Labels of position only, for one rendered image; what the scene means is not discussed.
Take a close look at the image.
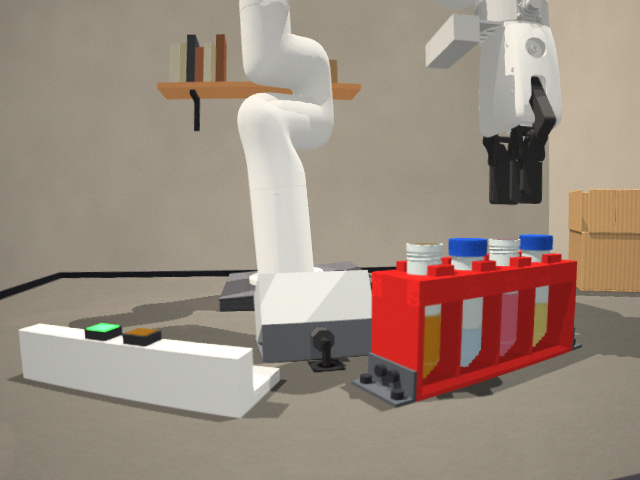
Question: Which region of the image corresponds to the red tube rack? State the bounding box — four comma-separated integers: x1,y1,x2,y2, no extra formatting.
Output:
371,251,577,402

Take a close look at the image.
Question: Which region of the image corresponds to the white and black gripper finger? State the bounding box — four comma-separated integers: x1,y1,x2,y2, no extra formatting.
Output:
483,132,516,205
509,76,556,204

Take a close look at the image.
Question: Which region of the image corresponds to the brown cardboard box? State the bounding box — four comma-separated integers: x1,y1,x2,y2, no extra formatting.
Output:
568,189,640,292

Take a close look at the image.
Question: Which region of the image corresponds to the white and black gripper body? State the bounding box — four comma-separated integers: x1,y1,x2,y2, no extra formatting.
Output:
478,21,562,137

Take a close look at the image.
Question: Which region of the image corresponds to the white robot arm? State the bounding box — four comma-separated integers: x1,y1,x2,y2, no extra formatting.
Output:
238,0,549,286

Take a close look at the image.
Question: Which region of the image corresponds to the dark grey bolted mounting bracket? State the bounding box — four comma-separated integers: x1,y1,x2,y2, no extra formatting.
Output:
352,352,417,408

